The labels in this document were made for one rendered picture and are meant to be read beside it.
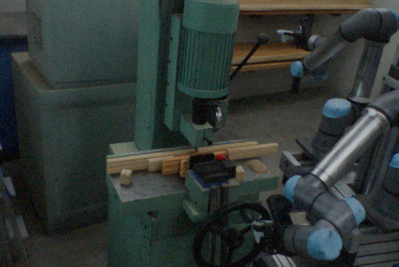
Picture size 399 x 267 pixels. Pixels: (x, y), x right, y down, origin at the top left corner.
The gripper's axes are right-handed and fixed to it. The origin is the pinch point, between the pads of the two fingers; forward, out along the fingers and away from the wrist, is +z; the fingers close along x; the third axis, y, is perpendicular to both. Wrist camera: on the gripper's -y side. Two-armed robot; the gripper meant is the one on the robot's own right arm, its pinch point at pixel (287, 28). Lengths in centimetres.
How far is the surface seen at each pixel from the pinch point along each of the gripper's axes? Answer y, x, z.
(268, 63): 82, 95, 131
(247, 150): 22, -69, -62
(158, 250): 44, -115, -73
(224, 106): 10, -70, -46
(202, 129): 6, -91, -64
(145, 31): -20, -93, -27
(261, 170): 24, -71, -74
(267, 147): 23, -60, -63
